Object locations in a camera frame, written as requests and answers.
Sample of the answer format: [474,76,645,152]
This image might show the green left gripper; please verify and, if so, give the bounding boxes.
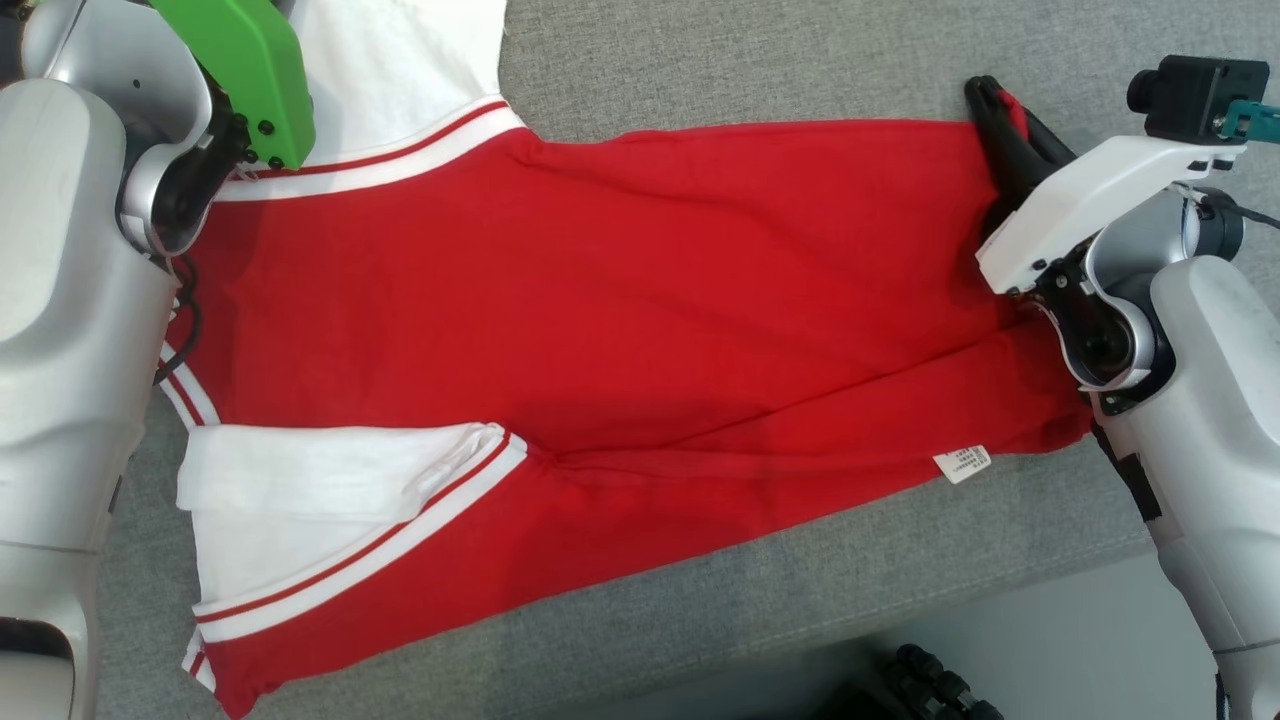
[150,0,317,171]

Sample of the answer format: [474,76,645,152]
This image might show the red jersey with white sleeves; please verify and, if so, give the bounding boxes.
[160,0,1096,720]

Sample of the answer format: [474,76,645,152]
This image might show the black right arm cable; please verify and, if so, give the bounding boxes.
[1200,195,1280,231]

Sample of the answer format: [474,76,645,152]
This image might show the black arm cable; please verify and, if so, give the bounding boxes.
[152,255,203,386]
[1200,195,1280,231]

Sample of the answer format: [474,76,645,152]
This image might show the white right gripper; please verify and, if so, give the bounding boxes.
[964,75,1247,296]

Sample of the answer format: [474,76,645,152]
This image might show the teal right camera connector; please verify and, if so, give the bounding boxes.
[1215,98,1280,141]

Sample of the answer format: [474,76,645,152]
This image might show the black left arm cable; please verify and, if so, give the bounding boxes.
[152,255,203,386]

